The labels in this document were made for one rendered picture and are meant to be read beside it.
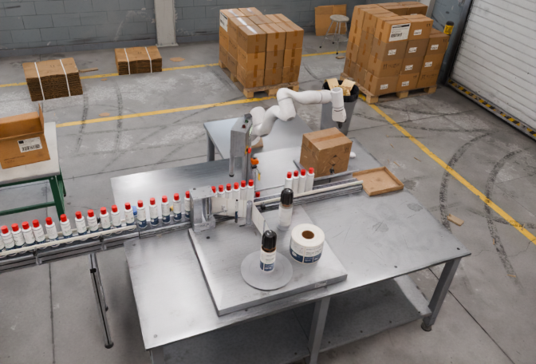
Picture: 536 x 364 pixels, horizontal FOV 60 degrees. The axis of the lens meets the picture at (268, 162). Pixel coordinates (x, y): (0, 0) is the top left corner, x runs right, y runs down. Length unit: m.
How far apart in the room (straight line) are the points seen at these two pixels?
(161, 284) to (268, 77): 4.26
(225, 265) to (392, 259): 1.06
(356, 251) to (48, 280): 2.43
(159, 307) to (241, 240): 0.65
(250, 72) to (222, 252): 3.88
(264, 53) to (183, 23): 2.34
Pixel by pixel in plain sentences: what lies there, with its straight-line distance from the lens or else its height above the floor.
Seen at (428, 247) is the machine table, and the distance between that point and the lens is 3.30.
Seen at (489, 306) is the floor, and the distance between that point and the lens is 4.30.
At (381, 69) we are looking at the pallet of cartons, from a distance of 6.57.
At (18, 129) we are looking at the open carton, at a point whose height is 0.95.
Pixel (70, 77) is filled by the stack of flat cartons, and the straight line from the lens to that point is 6.70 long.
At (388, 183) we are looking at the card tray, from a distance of 3.74.
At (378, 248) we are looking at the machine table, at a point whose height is 0.83.
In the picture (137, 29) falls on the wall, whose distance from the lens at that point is 8.23.
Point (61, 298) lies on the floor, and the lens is 4.02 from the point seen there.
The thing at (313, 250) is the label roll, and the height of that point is 0.99.
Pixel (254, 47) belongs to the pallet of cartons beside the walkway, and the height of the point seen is 0.72.
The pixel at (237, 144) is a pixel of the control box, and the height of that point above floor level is 1.38.
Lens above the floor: 2.96
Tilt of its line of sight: 35 degrees down
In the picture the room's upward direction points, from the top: 4 degrees clockwise
